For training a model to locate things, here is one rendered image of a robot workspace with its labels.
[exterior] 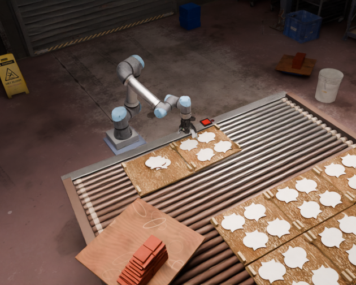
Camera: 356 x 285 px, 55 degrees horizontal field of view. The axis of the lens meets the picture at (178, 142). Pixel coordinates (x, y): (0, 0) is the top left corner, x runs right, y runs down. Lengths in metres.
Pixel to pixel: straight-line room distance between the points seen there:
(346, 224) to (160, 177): 1.19
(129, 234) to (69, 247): 1.42
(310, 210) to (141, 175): 1.12
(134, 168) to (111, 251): 0.74
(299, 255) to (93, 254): 1.11
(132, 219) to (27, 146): 2.75
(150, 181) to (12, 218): 1.83
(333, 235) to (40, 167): 3.15
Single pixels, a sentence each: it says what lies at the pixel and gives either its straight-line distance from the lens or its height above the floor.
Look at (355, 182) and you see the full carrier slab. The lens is 2.50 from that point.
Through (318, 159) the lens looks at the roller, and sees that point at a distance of 2.64.
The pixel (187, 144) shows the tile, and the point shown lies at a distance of 2.59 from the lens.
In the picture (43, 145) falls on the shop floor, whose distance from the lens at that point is 4.49.
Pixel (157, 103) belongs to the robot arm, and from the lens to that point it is 2.30.
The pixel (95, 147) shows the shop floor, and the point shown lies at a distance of 4.21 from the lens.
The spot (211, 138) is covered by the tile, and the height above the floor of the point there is 0.94.
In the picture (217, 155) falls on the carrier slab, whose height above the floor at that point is 0.94.
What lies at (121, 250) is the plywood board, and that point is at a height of 1.04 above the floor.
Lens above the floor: 2.64
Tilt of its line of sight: 40 degrees down
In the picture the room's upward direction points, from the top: 4 degrees counter-clockwise
